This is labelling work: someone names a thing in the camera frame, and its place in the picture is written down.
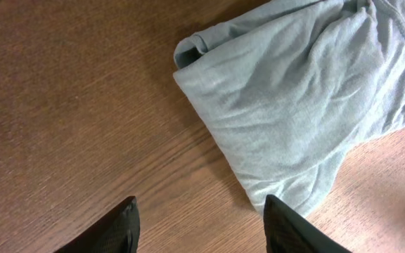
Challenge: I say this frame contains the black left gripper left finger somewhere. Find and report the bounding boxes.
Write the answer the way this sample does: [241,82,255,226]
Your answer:
[56,196,141,253]

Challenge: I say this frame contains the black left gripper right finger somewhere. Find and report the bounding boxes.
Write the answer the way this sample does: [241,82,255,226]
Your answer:
[263,195,351,253]

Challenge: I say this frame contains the light blue t-shirt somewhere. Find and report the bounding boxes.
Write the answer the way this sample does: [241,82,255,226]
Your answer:
[174,0,405,216]

